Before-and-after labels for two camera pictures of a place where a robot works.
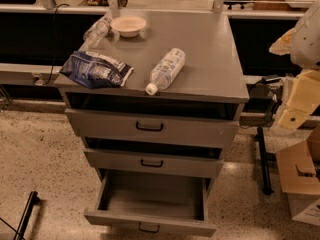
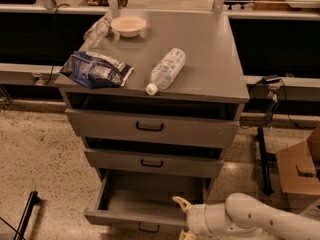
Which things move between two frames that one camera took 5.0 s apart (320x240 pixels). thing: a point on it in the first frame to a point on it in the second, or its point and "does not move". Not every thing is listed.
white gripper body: x=307 y=42 to x=196 y=218
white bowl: x=128 y=26 does not move
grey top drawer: x=147 y=118 does not move
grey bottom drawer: x=162 y=201 does not move
